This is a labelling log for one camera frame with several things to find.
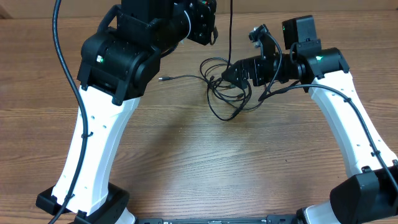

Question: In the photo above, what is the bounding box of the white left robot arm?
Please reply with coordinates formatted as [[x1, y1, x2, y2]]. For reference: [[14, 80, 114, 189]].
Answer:
[[36, 0, 217, 223]]

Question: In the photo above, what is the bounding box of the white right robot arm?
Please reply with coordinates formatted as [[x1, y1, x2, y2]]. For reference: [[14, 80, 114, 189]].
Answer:
[[222, 48, 397, 223]]

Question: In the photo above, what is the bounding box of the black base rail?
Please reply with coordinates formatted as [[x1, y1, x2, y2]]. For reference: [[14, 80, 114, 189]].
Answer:
[[135, 215, 303, 224]]

